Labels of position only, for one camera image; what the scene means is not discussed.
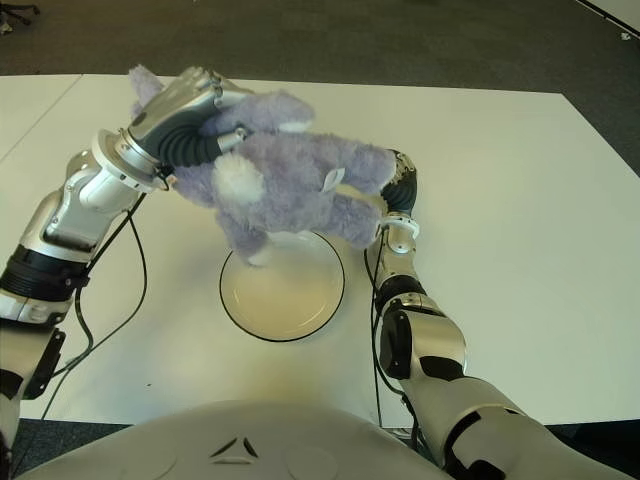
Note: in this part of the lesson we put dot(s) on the black office chair base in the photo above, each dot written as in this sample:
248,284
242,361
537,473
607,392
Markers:
22,10

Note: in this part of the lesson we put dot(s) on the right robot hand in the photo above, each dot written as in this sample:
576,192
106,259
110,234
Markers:
405,192

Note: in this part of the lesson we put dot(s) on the person legs with sneakers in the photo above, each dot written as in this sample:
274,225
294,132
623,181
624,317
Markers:
5,29

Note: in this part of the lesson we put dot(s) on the white plate black rim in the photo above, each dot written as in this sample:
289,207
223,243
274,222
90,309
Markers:
280,305

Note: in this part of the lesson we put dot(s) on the purple plush bunny doll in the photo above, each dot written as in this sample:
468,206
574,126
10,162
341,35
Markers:
300,190

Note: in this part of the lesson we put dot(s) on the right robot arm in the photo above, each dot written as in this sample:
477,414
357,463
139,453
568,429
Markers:
435,340

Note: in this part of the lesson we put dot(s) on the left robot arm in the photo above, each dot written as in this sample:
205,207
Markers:
85,200

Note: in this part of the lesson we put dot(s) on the white panel with dark edge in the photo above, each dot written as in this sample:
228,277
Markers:
615,9

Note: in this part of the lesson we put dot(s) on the grey robot torso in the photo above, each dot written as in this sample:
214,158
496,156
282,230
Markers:
225,440

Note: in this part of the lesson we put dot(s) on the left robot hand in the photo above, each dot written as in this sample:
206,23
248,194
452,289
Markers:
175,115

